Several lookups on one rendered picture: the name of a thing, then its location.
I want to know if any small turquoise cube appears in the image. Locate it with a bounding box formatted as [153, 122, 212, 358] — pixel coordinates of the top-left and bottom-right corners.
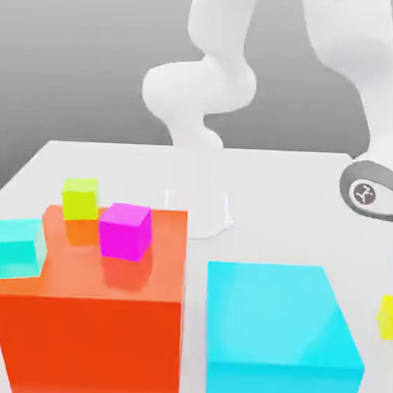
[0, 216, 50, 281]

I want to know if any large orange box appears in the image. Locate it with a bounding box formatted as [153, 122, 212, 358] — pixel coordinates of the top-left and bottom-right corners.
[0, 202, 190, 393]

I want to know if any large cyan box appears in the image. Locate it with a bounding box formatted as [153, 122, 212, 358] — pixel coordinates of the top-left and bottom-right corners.
[202, 260, 370, 393]

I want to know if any small magenta cube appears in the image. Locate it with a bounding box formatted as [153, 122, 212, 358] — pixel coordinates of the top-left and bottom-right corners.
[96, 201, 154, 264]

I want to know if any small lime cube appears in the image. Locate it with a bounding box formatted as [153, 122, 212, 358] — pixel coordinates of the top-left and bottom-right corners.
[60, 176, 100, 223]

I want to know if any small yellow cube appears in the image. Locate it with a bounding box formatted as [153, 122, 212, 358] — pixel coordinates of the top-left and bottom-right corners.
[375, 293, 393, 341]

